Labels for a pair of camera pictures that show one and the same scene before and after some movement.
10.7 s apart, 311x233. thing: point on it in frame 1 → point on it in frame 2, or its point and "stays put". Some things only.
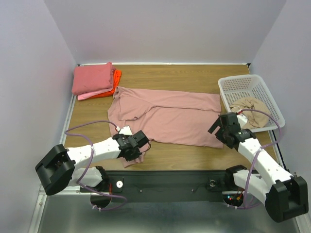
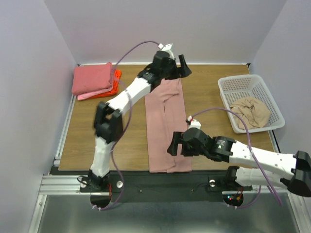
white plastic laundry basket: (233, 88) stays put
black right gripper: (219, 125) → (184, 144)
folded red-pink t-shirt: (93, 78) stays put
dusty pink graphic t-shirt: (166, 118) → (165, 113)
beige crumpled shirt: (255, 119) stays put
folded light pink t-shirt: (81, 97) stays put
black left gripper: (133, 156) → (181, 72)
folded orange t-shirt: (116, 77) stays put
